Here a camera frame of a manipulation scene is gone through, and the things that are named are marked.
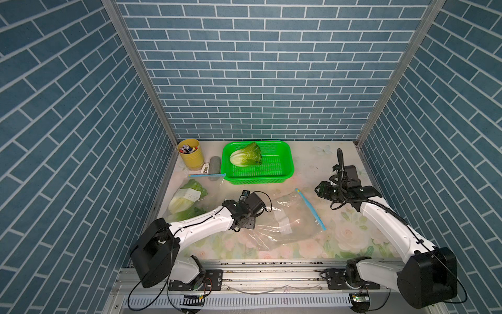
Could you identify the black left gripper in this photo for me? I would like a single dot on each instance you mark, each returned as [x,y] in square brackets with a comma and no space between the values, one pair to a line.
[252,222]

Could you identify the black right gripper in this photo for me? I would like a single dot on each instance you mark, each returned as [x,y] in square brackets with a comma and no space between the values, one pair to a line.
[322,190]

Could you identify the clear zipper bag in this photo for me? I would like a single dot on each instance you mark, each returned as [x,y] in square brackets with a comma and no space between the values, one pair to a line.
[214,189]
[291,218]

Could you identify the chinese cabbage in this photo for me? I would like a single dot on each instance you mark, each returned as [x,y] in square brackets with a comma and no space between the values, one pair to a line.
[187,195]
[247,156]
[185,215]

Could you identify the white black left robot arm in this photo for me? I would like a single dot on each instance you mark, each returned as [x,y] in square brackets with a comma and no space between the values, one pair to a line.
[155,255]

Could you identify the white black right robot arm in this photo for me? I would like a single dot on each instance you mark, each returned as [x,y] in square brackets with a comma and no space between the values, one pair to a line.
[428,274]

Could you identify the grey fabric roll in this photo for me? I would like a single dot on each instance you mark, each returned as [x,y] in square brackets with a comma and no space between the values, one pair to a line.
[214,168]

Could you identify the green plastic basket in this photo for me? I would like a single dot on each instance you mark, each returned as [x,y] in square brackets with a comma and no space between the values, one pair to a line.
[277,164]

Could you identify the white clip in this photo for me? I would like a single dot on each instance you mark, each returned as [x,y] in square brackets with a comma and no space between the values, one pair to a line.
[205,168]

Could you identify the yellow pen cup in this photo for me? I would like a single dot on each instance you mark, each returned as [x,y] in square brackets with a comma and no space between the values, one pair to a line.
[191,153]

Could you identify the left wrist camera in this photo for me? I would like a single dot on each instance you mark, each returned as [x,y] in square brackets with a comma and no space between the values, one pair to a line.
[245,194]

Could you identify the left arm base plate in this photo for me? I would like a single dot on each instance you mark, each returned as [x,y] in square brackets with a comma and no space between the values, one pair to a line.
[208,280]

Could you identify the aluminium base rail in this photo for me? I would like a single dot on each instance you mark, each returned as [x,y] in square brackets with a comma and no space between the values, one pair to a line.
[258,286]

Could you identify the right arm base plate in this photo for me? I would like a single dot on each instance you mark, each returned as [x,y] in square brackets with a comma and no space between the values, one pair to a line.
[336,280]

